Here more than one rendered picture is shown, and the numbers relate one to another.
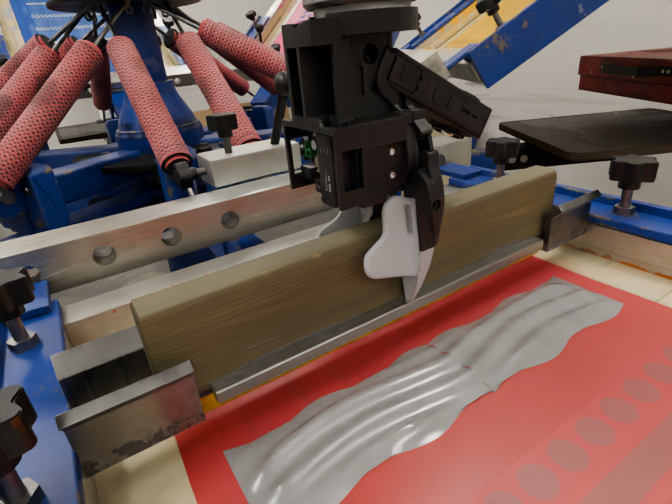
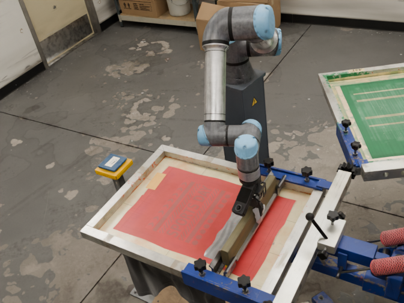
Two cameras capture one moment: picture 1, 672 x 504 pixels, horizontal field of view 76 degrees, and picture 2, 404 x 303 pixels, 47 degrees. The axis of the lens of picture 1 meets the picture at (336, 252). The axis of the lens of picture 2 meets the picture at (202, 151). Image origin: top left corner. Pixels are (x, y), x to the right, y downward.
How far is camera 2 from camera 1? 1.84 m
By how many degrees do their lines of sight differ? 113
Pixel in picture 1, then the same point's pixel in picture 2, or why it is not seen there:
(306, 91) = not seen: hidden behind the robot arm
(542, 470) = (216, 212)
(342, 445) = not seen: hidden behind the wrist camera
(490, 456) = (224, 211)
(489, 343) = (229, 229)
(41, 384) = (291, 178)
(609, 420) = (208, 223)
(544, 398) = (217, 223)
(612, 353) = (207, 238)
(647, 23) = not seen: outside the picture
